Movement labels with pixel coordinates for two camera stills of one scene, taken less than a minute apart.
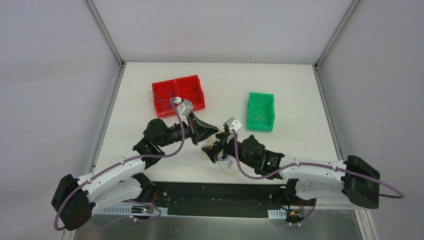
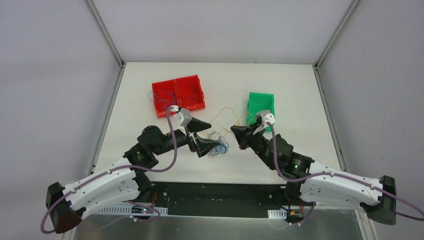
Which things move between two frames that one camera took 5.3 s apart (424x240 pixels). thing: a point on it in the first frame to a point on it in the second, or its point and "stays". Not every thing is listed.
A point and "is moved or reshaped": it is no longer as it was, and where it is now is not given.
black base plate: (225, 200) stays
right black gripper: (224, 145) to (251, 136)
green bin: (261, 112) stays
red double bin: (188, 88) stays
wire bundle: (228, 165) is moved or reshaped
